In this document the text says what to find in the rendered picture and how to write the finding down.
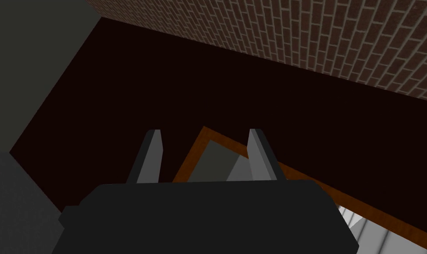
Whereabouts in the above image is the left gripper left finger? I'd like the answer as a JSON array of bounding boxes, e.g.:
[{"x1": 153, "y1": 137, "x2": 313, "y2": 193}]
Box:
[{"x1": 125, "y1": 129, "x2": 164, "y2": 184}]

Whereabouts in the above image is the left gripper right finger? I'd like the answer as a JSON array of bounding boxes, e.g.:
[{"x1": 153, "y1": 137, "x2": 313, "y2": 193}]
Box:
[{"x1": 247, "y1": 128, "x2": 288, "y2": 182}]

